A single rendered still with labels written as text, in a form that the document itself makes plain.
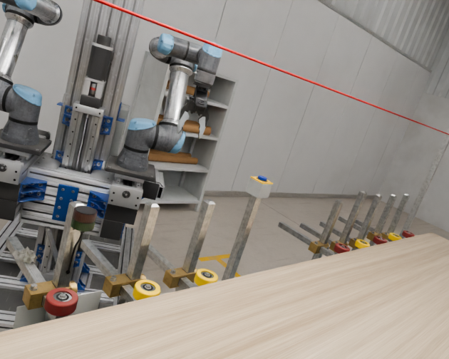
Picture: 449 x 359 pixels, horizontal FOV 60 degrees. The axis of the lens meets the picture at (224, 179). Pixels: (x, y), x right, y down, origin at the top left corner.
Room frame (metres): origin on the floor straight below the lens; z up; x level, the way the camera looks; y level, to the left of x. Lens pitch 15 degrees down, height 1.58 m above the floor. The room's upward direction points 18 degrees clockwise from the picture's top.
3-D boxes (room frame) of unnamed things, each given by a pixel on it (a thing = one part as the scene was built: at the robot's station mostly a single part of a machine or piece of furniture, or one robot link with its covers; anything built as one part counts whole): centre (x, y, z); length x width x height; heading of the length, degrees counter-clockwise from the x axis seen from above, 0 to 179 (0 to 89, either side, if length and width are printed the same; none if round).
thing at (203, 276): (1.25, -0.04, 0.85); 0.08 x 0.08 x 0.11
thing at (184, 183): (4.13, 0.65, 0.78); 0.90 x 0.45 x 1.55; 136
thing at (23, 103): (1.65, 0.92, 1.21); 0.13 x 0.12 x 0.14; 99
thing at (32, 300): (0.97, 0.37, 0.85); 0.14 x 0.06 x 0.05; 138
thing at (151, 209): (1.18, 0.19, 0.89); 0.04 x 0.04 x 0.48; 48
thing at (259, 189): (1.56, -0.15, 1.18); 0.07 x 0.07 x 0.08; 48
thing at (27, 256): (1.08, 0.52, 0.87); 0.09 x 0.07 x 0.02; 48
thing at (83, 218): (0.96, 0.33, 1.12); 0.06 x 0.06 x 0.02
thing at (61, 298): (0.90, 0.31, 0.85); 0.08 x 0.08 x 0.11
